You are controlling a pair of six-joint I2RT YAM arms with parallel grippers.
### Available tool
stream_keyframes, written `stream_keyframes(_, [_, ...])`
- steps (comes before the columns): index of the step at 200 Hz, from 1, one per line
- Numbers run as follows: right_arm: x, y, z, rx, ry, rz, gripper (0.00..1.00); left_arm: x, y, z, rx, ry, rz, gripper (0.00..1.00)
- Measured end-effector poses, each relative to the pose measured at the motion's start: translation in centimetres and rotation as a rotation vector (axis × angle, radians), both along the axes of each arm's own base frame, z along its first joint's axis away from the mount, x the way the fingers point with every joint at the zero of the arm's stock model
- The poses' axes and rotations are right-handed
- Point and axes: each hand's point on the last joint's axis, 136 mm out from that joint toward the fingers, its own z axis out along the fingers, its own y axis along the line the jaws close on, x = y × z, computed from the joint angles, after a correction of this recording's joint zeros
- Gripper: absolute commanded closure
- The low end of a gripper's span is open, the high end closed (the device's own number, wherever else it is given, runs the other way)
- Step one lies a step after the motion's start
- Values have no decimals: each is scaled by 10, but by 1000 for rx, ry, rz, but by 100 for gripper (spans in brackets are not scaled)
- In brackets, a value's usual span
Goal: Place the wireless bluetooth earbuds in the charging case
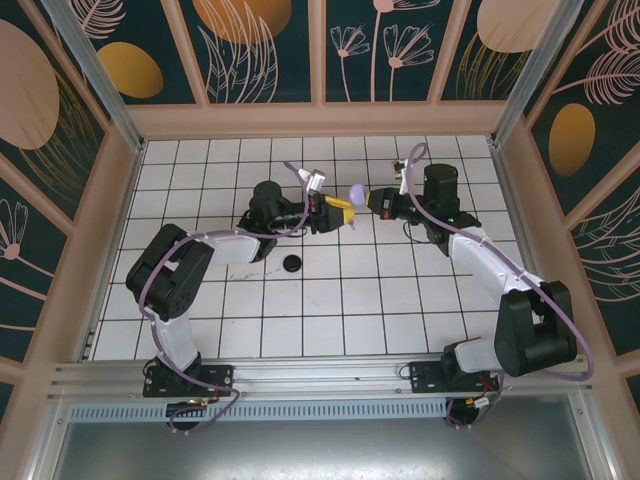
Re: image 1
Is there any grey metal sheet panel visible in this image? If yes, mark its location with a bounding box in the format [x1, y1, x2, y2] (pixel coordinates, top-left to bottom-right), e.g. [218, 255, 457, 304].
[29, 418, 616, 480]

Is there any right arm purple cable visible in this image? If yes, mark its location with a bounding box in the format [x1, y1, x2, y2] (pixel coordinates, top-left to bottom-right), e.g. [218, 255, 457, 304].
[402, 142, 596, 430]

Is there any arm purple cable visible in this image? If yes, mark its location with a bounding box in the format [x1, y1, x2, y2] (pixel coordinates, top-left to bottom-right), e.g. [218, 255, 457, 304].
[402, 142, 596, 430]
[138, 160, 314, 435]

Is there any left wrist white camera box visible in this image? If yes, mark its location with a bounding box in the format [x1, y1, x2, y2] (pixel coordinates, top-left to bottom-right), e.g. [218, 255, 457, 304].
[298, 167, 327, 197]

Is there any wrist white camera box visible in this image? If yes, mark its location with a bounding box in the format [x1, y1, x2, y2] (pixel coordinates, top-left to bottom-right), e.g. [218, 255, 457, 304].
[298, 167, 327, 197]
[389, 157, 414, 194]

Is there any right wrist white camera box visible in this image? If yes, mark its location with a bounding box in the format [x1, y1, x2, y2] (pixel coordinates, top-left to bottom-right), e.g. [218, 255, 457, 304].
[389, 157, 414, 194]

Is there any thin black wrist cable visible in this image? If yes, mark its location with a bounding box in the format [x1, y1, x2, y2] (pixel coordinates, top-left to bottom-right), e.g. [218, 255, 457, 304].
[402, 222, 432, 247]

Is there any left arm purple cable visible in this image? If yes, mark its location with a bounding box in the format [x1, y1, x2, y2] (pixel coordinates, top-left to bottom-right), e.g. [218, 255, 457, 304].
[138, 160, 314, 435]

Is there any aluminium corner post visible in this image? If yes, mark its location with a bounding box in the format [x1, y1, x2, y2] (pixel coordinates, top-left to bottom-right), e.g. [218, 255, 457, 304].
[39, 0, 147, 154]
[489, 0, 586, 147]

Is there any aluminium mounting rail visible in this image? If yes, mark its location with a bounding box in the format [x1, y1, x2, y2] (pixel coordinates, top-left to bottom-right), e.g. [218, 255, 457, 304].
[47, 353, 596, 402]

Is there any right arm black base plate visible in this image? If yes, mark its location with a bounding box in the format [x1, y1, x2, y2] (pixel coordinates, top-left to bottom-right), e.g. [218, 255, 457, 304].
[408, 360, 501, 396]

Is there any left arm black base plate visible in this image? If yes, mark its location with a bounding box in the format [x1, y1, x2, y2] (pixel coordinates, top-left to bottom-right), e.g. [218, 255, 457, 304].
[143, 363, 236, 399]

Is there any grey slotted cable duct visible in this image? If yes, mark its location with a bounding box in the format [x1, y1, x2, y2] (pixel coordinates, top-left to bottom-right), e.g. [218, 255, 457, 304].
[67, 402, 451, 424]

